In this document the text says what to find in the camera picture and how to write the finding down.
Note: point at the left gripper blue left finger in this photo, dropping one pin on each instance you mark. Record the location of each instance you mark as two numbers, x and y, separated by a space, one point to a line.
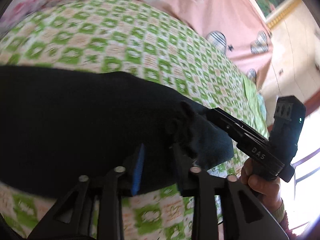
71 216

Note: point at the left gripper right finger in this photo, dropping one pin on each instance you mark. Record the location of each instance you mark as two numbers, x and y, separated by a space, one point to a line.
243 215

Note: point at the black knit pants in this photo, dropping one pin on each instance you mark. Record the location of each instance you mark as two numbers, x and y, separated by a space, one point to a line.
57 125

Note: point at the right forearm sleeve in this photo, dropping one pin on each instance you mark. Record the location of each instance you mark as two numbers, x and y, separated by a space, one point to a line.
281 217

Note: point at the person's right hand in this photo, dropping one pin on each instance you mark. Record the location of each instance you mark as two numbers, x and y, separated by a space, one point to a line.
269 191

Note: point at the plain green sheet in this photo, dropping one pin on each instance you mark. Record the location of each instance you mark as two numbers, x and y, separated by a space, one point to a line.
256 107

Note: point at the pink quilt with plaid hearts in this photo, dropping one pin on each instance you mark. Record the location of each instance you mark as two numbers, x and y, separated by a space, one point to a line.
236 25

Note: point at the green white patterned bedsheet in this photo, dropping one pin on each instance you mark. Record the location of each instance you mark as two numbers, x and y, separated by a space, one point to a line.
124 35

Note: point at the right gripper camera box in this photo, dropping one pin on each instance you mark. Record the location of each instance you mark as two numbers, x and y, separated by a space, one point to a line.
289 118

